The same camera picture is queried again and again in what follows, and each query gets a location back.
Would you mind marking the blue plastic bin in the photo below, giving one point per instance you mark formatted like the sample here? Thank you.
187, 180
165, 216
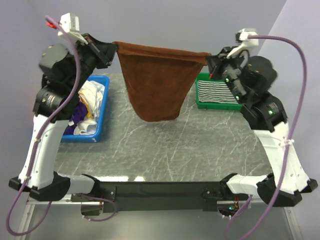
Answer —
93, 138

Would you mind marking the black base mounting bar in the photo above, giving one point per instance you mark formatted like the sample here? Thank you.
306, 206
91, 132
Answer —
161, 196

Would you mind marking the purple towel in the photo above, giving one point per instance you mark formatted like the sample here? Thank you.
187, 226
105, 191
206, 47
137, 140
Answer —
79, 114

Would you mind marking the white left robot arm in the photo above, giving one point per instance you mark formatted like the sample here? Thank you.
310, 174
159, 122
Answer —
64, 73

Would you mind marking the green white striped towel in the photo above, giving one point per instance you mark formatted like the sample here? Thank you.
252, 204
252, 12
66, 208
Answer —
214, 92

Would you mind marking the green plastic tray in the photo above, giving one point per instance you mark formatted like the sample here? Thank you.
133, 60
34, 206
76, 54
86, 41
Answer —
210, 105

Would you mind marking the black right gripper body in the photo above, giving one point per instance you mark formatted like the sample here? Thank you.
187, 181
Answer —
227, 68

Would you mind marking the brown towel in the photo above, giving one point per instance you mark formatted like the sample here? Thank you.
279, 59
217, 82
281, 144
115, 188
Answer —
158, 79

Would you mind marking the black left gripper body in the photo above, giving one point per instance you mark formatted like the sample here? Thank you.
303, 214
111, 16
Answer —
90, 56

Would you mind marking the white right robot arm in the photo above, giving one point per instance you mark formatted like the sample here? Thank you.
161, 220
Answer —
249, 78

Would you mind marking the cream yellow striped towel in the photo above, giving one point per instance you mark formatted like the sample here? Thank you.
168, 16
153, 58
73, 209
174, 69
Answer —
83, 100

